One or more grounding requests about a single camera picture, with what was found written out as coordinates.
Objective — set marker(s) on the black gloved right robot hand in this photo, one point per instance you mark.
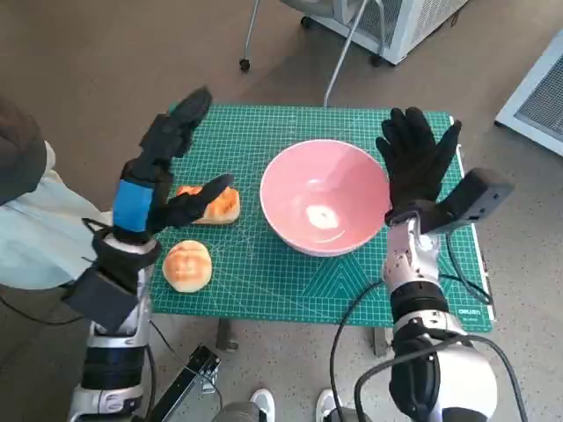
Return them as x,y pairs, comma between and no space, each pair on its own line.
413,167

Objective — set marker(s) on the white ventilated appliance with castors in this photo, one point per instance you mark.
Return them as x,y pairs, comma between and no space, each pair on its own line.
418,22

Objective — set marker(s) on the person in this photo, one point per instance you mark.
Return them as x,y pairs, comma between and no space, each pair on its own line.
26,246
262,400

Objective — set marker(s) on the long toy bread loaf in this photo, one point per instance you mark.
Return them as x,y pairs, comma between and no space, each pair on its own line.
224,206

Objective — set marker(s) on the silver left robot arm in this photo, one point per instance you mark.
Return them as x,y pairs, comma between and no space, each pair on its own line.
114,356

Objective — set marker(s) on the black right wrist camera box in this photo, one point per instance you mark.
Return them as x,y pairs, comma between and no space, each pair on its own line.
479,198

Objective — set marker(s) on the green cutting mat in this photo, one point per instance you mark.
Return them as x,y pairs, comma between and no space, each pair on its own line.
246,272

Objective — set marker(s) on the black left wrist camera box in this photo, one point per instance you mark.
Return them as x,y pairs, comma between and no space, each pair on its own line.
99,301

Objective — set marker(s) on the black metal stand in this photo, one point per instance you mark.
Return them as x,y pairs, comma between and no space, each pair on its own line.
193,378

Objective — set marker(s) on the pink bowl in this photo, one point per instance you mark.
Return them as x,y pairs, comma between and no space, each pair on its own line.
325,184

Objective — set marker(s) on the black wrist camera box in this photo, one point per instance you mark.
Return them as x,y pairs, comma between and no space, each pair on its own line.
479,198
99,301

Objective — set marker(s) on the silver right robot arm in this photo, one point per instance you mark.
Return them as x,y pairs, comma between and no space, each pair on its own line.
466,387

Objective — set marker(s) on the grey metal chair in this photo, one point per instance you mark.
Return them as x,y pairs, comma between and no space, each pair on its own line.
244,63

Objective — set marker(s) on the white appliance with grille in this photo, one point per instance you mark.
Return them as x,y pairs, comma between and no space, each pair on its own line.
541,96

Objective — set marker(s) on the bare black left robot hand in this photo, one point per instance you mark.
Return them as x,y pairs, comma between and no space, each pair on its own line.
129,206

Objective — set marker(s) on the grey metal table leg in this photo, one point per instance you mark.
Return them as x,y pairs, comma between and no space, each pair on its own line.
382,343
226,334

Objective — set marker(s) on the round toy bread bun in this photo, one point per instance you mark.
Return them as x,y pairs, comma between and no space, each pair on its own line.
187,266

